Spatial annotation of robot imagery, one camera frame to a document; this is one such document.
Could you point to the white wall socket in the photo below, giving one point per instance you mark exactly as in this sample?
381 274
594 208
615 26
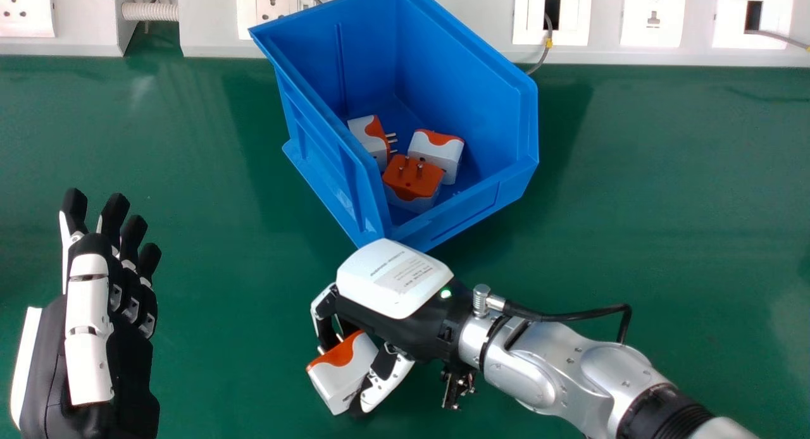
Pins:
25 7
550 12
653 14
269 9
752 15

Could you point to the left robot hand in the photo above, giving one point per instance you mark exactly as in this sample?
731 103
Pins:
88 325

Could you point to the blue plastic bin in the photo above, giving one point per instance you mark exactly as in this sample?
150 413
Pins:
405 110

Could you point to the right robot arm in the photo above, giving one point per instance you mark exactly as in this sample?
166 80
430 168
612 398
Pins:
588 376

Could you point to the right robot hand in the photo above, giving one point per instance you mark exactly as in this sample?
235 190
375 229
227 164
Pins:
392 287

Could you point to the white-and-orange plug adapter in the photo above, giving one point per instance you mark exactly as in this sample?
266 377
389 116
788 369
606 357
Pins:
338 370
436 153
371 137
411 183

